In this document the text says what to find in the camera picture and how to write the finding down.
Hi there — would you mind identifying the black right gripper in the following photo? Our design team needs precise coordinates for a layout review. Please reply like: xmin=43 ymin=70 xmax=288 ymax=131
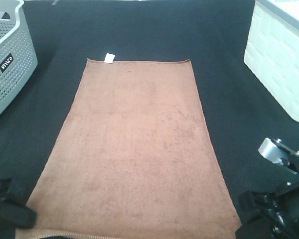
xmin=235 ymin=179 xmax=299 ymax=239

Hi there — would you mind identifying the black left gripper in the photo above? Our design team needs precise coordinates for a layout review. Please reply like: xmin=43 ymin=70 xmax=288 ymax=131
xmin=0 ymin=178 xmax=36 ymax=239

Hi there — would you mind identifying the brown terry towel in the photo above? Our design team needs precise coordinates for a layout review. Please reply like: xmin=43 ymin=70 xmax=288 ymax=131
xmin=15 ymin=60 xmax=240 ymax=239

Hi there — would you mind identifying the black Vilco basket label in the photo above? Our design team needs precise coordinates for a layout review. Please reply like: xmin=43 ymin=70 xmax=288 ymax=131
xmin=0 ymin=53 xmax=14 ymax=73

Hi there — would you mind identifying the grey perforated plastic basket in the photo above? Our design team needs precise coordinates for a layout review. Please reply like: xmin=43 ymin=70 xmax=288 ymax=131
xmin=0 ymin=0 xmax=38 ymax=114

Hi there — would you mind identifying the white woven-pattern storage bin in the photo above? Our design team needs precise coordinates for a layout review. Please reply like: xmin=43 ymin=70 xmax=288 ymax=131
xmin=244 ymin=0 xmax=299 ymax=122

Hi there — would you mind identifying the white towel care label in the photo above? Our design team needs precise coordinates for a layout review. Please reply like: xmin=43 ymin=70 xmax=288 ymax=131
xmin=104 ymin=53 xmax=115 ymax=64

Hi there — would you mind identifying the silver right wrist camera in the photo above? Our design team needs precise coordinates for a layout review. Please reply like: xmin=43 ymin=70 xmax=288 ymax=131
xmin=257 ymin=137 xmax=299 ymax=175

